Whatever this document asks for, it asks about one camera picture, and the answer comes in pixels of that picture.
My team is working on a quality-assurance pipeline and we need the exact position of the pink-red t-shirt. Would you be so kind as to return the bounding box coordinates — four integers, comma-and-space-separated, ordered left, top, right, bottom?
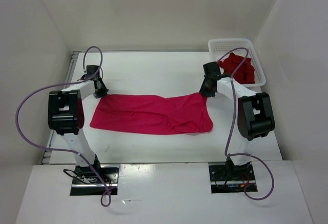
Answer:
90, 93, 213, 135

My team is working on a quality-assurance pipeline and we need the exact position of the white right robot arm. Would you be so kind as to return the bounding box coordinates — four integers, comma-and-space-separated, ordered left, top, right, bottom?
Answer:
200, 74, 275, 179

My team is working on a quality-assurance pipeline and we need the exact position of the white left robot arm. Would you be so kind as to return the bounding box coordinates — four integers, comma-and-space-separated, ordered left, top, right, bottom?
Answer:
48, 76, 108, 178

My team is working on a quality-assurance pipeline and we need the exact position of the dark red t-shirt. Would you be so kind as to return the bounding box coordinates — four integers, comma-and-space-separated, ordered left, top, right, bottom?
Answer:
218, 53, 255, 84

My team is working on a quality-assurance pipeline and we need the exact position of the white plastic basket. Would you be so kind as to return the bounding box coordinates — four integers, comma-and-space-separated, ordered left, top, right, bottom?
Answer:
208, 38, 267, 88

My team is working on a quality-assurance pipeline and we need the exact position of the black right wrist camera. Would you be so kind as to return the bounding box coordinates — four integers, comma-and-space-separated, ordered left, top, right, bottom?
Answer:
203, 62, 221, 77

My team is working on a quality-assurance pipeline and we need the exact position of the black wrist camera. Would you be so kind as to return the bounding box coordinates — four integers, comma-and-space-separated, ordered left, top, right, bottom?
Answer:
85, 65, 102, 80
203, 62, 221, 77

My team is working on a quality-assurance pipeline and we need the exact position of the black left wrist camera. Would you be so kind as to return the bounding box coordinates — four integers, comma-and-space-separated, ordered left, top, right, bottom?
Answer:
85, 65, 102, 80

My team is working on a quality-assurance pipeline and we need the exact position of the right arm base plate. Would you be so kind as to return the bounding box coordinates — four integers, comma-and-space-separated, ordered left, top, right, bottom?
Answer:
209, 160, 258, 194

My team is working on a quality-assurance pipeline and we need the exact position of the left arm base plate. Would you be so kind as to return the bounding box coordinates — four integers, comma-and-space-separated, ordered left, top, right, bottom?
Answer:
63, 165, 120, 196

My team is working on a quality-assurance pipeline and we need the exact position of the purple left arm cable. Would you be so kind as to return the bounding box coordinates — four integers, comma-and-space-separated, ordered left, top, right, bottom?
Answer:
15, 46, 117, 207

